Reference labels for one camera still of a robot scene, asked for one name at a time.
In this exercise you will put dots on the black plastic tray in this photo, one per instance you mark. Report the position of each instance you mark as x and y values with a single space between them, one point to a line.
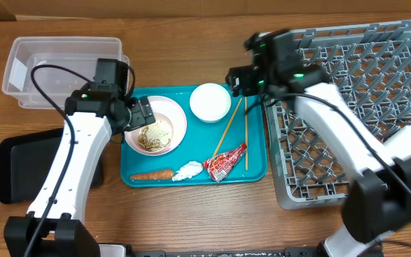
24 164

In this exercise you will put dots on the white cup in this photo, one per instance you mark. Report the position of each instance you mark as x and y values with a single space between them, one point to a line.
399 144

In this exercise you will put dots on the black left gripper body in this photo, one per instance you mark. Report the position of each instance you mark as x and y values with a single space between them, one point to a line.
140 115

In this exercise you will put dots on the white tissue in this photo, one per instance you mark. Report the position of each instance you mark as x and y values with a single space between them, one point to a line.
189 170

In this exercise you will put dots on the left wooden chopstick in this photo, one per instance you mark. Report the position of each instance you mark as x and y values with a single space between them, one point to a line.
227 128

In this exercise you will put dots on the orange carrot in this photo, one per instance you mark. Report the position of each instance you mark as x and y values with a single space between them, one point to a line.
155 175

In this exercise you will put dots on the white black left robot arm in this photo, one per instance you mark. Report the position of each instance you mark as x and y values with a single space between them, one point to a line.
54 222

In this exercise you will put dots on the pink bowl with rice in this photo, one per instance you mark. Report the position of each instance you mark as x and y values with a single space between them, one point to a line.
155 137

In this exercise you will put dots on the pink plate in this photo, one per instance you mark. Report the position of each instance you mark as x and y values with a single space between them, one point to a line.
166 110

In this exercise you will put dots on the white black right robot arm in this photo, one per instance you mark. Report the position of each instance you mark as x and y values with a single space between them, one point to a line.
379 198

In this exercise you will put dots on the teal serving tray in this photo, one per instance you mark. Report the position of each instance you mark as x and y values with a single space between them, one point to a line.
200 142

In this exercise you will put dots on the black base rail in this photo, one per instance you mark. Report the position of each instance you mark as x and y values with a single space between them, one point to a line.
227 253

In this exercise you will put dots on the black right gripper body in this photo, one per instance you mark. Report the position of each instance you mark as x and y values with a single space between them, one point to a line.
251 84

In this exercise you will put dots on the grey dishwasher rack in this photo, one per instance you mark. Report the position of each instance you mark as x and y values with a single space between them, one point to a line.
371 65

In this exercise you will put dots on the red snack wrapper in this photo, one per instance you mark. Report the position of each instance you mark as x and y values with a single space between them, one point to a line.
219 166

